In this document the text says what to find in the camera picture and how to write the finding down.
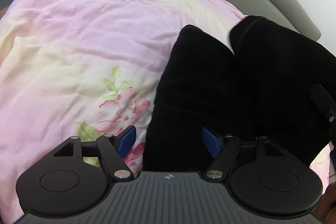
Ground pink floral duvet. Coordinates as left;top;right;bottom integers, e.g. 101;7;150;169
0;0;332;224

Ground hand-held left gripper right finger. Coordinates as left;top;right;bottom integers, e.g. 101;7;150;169
202;127;288;181

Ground black pants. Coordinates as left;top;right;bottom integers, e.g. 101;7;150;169
144;15;336;172

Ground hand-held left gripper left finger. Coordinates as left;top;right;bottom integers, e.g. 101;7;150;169
52;126;137;180

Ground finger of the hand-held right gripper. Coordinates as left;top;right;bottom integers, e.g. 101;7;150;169
309;84;336;123

